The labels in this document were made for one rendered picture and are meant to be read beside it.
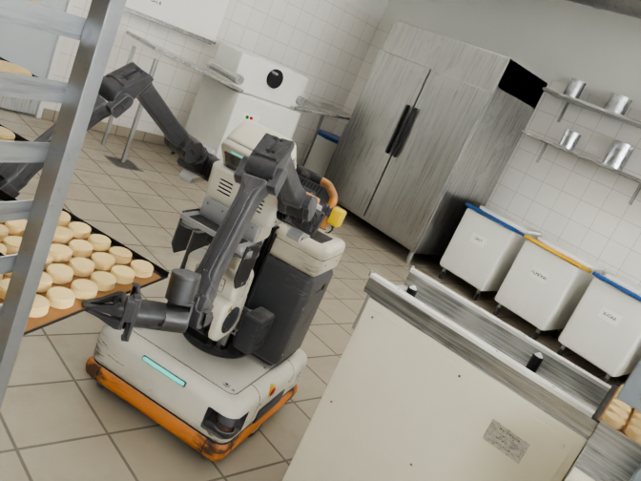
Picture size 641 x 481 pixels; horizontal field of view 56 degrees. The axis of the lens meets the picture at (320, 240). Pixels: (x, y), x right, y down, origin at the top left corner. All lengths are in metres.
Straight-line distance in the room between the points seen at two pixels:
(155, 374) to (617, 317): 3.84
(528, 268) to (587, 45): 2.22
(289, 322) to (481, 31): 5.17
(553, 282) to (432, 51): 2.42
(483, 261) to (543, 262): 0.55
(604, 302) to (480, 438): 3.59
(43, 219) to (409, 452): 1.27
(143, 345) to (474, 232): 3.98
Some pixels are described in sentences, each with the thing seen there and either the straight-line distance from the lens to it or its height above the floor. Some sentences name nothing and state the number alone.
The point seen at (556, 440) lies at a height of 0.79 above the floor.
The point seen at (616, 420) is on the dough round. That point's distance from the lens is 1.68.
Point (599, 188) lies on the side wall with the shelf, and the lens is 6.05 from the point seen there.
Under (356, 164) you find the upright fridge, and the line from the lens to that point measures 6.29.
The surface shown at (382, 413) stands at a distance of 1.88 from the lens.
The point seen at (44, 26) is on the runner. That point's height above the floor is 1.31.
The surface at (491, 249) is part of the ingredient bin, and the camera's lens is 5.65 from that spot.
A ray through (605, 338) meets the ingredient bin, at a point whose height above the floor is 0.35.
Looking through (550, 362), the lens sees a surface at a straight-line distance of 1.99.
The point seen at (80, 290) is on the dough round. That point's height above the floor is 0.84.
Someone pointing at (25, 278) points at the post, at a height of 0.95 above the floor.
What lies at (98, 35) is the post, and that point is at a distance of 0.90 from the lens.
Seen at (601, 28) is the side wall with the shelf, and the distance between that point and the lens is 6.44.
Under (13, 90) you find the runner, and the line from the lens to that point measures 0.88.
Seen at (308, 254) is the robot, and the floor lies 0.77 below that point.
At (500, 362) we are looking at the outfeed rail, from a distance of 1.72.
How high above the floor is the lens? 1.41
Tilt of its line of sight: 15 degrees down
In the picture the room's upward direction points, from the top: 24 degrees clockwise
